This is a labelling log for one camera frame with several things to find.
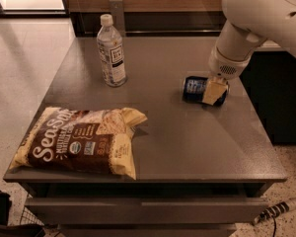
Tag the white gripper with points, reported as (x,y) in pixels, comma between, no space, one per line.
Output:
(222,66)

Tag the blue pepsi can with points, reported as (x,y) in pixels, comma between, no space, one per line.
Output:
(194,87)

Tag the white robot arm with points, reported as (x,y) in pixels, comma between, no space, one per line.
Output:
(249,24)

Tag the clear plastic water bottle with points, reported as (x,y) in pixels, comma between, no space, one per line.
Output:
(110,47)

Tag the sea salt chips bag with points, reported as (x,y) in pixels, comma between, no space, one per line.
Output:
(83,141)

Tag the black bag on floor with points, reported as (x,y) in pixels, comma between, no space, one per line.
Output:
(6,230)

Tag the left metal bracket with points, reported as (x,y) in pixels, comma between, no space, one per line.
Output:
(117,12)

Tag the striped cable wrap on floor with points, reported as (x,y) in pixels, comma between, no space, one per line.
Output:
(275,210)

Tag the wire basket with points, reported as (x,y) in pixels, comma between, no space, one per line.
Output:
(27,217)

